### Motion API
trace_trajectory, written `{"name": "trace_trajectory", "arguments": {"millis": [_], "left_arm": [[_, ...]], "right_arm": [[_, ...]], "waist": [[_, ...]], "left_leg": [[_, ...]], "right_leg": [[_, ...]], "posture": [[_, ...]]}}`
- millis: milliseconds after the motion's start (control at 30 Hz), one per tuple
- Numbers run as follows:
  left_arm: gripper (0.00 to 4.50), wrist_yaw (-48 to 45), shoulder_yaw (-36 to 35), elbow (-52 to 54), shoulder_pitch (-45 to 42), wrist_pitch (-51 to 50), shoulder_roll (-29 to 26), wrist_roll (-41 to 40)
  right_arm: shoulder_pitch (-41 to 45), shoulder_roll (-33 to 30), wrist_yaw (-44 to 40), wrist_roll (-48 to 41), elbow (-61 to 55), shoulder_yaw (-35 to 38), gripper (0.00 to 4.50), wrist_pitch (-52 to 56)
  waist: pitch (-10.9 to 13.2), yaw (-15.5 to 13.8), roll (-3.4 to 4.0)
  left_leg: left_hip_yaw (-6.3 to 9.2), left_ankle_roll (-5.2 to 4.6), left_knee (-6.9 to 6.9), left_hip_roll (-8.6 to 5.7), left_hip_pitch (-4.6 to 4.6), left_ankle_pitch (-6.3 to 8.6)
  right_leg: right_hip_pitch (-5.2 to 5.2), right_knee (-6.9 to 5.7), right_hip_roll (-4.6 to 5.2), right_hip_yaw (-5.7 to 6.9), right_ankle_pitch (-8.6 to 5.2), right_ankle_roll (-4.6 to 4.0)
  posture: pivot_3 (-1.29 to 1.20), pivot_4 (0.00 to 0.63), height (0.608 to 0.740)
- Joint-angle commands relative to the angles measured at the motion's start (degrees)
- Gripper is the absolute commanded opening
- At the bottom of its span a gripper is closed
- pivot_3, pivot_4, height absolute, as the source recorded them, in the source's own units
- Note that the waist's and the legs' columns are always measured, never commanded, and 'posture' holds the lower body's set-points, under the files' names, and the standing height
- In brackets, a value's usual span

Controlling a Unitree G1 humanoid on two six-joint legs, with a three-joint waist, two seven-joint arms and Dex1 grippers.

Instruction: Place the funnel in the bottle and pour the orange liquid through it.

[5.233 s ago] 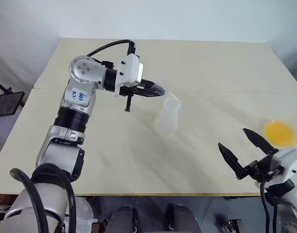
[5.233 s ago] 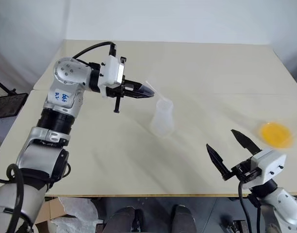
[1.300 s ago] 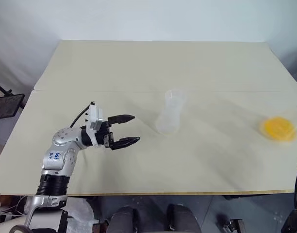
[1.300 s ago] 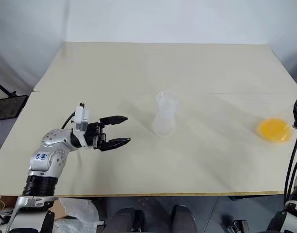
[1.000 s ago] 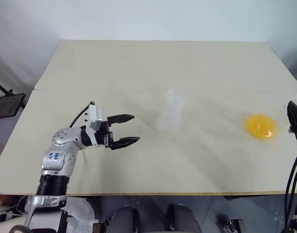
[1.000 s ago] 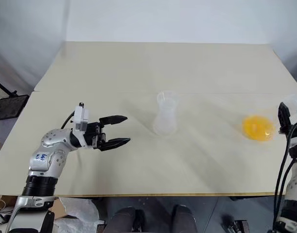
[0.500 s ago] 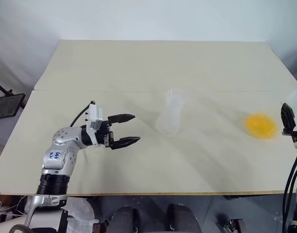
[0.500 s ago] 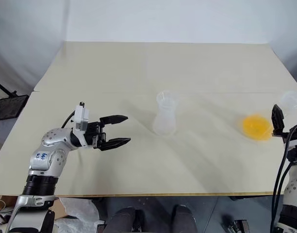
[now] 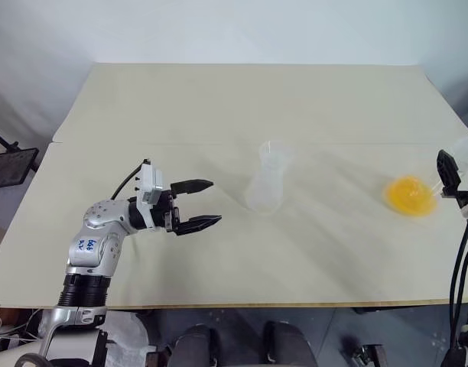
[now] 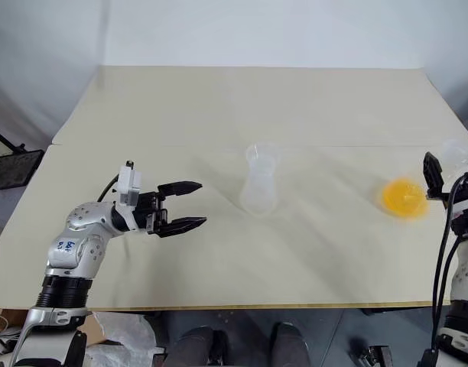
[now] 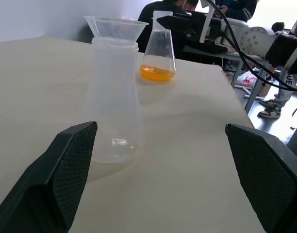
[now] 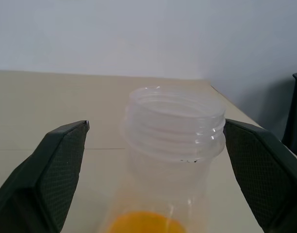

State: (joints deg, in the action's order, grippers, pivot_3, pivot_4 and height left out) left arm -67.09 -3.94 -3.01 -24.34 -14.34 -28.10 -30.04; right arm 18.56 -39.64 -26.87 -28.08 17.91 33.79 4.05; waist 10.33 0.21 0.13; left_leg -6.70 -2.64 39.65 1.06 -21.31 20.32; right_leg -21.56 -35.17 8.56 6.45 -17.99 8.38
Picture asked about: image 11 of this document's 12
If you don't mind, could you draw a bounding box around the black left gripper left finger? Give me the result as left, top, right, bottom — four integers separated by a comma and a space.
0, 120, 99, 233

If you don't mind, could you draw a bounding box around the clear conical flask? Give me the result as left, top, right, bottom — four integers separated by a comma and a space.
139, 10, 178, 82

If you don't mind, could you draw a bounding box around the white plastic bag red print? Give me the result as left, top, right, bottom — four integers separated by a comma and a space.
235, 71, 258, 89

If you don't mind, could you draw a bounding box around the dark-haired person's head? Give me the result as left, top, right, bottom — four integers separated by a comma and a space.
271, 21, 286, 34

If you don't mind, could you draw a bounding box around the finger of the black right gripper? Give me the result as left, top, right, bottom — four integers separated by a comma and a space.
156, 14, 189, 34

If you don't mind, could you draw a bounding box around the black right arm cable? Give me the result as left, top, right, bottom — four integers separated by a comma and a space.
206, 0, 297, 93

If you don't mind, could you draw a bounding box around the clear plastic bottle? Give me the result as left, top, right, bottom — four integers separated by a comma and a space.
86, 38, 146, 164

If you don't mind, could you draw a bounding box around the orange liquid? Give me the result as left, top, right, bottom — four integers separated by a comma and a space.
140, 64, 176, 82

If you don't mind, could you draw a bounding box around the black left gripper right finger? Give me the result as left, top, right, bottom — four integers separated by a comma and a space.
225, 123, 297, 233

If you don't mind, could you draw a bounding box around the person in grey trousers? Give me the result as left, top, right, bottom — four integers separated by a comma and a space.
258, 0, 297, 119

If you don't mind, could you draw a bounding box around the clear plastic funnel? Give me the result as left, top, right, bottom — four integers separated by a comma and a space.
82, 15, 150, 49

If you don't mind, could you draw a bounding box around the seated person in black top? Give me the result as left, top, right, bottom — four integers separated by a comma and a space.
137, 0, 188, 59

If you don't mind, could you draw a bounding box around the grey background table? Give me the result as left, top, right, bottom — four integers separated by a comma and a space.
181, 45, 270, 114

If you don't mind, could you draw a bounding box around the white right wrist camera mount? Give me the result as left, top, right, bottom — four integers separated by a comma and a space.
199, 0, 227, 44

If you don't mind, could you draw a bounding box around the person in striped dark jacket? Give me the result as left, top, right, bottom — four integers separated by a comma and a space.
213, 0, 258, 23

